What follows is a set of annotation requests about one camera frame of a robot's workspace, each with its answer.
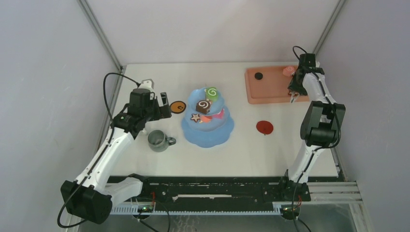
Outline blue three-tier cake stand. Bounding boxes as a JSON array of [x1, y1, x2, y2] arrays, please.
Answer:
[[181, 87, 234, 148]]

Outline pink cake slice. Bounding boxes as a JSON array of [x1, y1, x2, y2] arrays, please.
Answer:
[[200, 115, 213, 123]]

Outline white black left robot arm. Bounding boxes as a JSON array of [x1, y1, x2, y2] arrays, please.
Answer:
[[60, 87, 171, 224]]

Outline dark green glazed mug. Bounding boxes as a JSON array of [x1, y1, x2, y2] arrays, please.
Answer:
[[147, 130, 176, 152]]

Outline green swirl roll cake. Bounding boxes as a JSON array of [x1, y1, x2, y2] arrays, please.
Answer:
[[205, 87, 219, 102]]

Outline white star cookie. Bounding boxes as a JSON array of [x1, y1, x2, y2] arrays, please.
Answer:
[[190, 114, 202, 123]]

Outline brown swirl roll cake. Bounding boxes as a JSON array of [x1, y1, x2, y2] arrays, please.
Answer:
[[195, 100, 212, 115]]

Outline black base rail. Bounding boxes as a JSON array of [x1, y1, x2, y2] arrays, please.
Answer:
[[126, 176, 311, 212]]

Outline pink rectangular tray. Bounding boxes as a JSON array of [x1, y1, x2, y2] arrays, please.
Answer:
[[245, 65, 297, 104]]

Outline black left camera cable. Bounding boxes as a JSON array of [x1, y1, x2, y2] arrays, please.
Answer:
[[102, 72, 142, 129]]

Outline magenta swirl roll cake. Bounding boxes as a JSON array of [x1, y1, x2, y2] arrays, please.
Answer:
[[212, 108, 224, 119]]

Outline black round cookie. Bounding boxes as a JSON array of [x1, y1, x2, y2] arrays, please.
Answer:
[[254, 72, 263, 80]]

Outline light pink swirl roll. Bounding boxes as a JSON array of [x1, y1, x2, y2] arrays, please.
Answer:
[[282, 66, 295, 77]]

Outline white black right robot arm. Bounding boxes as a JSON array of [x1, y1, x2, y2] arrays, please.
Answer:
[[279, 53, 346, 201]]

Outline orange round coaster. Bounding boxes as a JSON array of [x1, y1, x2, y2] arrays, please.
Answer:
[[170, 101, 187, 114]]

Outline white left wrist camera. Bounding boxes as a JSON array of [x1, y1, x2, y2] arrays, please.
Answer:
[[138, 79, 154, 92]]

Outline red round coaster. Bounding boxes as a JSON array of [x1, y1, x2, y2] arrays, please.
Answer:
[[256, 120, 274, 135]]

